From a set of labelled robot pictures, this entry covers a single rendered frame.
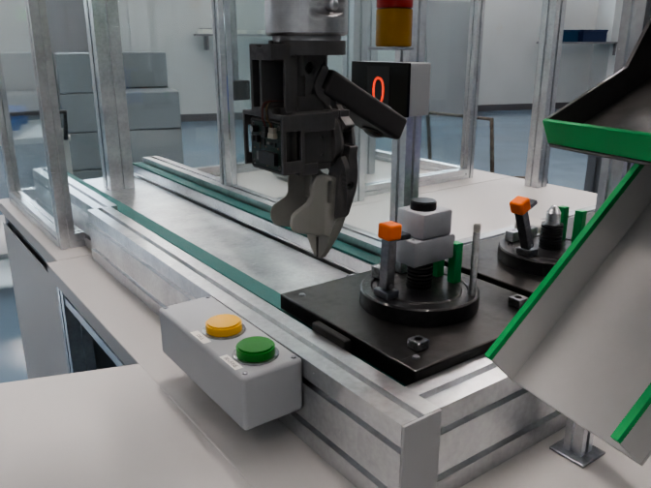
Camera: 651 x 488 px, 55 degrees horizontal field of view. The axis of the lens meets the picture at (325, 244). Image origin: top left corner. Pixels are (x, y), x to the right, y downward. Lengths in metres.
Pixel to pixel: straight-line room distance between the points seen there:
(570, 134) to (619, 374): 0.19
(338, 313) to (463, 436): 0.20
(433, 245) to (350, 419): 0.23
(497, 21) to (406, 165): 12.20
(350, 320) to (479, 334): 0.14
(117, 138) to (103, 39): 0.23
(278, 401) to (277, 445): 0.06
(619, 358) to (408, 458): 0.19
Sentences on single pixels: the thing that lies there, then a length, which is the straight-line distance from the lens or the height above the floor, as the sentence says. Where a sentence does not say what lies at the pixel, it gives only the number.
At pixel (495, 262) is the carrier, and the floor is 0.97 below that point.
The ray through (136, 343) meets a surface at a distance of 0.94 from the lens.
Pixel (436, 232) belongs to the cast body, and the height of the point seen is 1.06.
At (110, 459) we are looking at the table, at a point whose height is 0.86.
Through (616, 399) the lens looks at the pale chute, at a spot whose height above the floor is 1.01.
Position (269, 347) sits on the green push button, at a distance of 0.64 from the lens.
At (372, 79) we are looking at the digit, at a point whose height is 1.22.
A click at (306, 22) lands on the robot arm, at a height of 1.28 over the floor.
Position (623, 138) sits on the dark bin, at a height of 1.20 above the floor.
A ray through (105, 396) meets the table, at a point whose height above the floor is 0.86.
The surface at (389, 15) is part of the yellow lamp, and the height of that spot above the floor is 1.30.
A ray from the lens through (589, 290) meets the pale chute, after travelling 0.59.
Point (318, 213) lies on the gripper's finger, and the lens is 0.61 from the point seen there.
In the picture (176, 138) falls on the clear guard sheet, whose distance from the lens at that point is 2.00.
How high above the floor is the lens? 1.26
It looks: 18 degrees down
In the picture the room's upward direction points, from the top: straight up
